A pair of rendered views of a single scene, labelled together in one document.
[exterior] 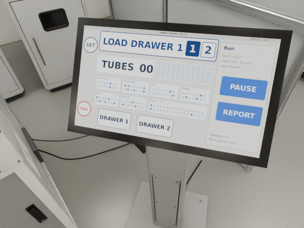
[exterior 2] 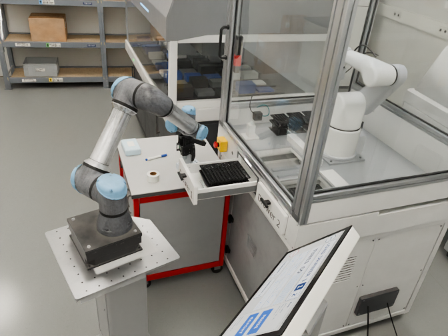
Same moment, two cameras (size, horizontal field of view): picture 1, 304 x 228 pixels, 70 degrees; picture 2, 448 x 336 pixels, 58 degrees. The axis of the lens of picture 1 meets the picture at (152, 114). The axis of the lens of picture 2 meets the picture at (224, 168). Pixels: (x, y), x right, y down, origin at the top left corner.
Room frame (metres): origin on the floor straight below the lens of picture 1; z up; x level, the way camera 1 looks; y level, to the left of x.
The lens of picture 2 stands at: (0.44, -0.96, 2.01)
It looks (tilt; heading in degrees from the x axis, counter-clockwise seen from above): 31 degrees down; 104
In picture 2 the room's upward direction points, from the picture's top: 5 degrees clockwise
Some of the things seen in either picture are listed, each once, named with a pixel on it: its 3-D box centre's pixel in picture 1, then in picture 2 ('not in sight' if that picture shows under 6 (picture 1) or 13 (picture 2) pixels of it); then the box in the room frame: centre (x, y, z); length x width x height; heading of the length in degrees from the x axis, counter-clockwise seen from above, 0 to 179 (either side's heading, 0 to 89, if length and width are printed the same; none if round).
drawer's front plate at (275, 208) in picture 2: not in sight; (271, 207); (0.29, 0.62, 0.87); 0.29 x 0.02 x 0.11; 127
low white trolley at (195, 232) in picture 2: not in sight; (171, 209); (-0.39, 1.02, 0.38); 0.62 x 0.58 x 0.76; 127
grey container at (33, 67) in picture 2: not in sight; (41, 67); (-3.20, 3.38, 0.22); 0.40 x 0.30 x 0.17; 31
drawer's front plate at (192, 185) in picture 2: not in sight; (187, 180); (-0.16, 0.68, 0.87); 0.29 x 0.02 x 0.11; 127
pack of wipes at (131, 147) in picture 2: not in sight; (131, 147); (-0.66, 1.03, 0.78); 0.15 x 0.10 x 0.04; 130
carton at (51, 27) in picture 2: not in sight; (49, 27); (-3.07, 3.47, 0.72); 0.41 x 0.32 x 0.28; 31
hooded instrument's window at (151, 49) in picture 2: not in sight; (208, 39); (-0.65, 2.45, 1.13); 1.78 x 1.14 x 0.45; 127
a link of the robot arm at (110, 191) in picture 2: not in sight; (111, 193); (-0.33, 0.25, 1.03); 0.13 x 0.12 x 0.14; 162
